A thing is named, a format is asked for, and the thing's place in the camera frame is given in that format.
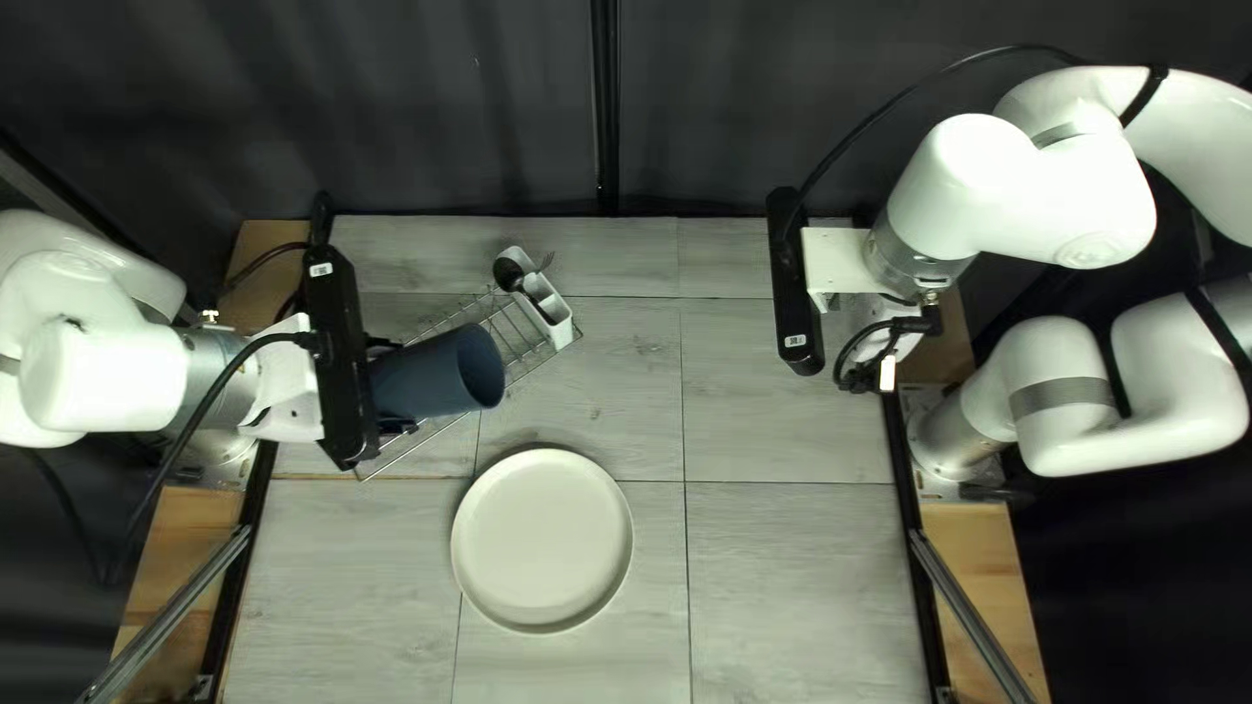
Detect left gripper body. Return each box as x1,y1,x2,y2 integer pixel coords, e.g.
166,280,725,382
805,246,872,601
239,313,329,443

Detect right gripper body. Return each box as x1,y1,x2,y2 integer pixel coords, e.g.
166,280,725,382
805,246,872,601
802,227,931,365

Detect dark blue cup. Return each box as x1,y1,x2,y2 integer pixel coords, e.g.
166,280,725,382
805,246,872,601
370,325,507,424

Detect black spoon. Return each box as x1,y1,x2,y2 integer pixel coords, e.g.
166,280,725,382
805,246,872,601
494,245,537,295

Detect pale round plate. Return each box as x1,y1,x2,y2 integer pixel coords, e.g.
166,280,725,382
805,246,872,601
450,447,635,635

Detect white cutlery holder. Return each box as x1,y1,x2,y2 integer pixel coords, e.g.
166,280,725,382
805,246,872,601
518,272,577,351

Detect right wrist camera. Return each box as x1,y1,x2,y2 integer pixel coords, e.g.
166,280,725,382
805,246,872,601
766,186,826,377

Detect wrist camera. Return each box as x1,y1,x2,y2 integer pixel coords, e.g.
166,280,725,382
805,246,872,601
766,186,826,377
300,244,383,473

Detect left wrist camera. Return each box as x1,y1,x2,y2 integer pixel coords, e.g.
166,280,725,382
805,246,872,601
300,244,383,473

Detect black cable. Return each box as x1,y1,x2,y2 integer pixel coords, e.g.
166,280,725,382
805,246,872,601
102,330,324,588
779,44,1087,236
833,303,945,394

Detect wire dish rack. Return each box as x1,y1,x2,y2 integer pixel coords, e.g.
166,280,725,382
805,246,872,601
354,284,585,482

